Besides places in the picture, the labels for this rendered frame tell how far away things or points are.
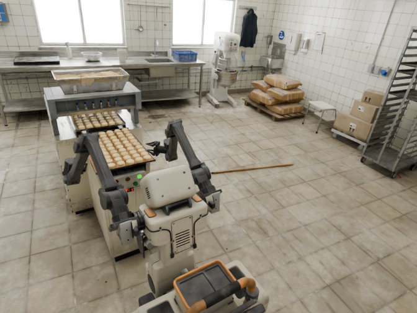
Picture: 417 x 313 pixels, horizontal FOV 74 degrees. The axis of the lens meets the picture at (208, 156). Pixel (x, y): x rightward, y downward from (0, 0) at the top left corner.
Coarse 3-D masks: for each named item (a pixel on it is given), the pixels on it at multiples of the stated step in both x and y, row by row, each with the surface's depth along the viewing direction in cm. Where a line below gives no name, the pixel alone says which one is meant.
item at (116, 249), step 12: (132, 168) 194; (144, 168) 195; (96, 180) 200; (96, 192) 216; (132, 192) 198; (96, 204) 235; (132, 204) 203; (108, 216) 197; (108, 228) 202; (108, 240) 213; (120, 252) 219; (132, 252) 230
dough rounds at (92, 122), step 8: (104, 112) 260; (112, 112) 260; (80, 120) 239; (88, 120) 240; (96, 120) 243; (104, 120) 243; (112, 120) 244; (120, 120) 245; (80, 128) 227; (88, 128) 230
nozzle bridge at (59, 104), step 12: (132, 84) 255; (48, 96) 211; (60, 96) 213; (72, 96) 215; (84, 96) 217; (96, 96) 222; (108, 96) 227; (120, 96) 241; (132, 96) 246; (48, 108) 208; (60, 108) 220; (72, 108) 225; (96, 108) 233; (108, 108) 235; (120, 108) 240; (132, 108) 246; (132, 120) 267
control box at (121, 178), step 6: (126, 174) 188; (132, 174) 188; (138, 174) 190; (144, 174) 193; (120, 180) 185; (132, 180) 190; (138, 180) 193; (126, 186) 190; (132, 186) 192; (138, 186) 195
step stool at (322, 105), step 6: (312, 102) 494; (318, 102) 497; (324, 102) 499; (324, 108) 471; (330, 108) 473; (306, 114) 512; (318, 114) 507; (324, 114) 509; (330, 120) 489; (318, 126) 483
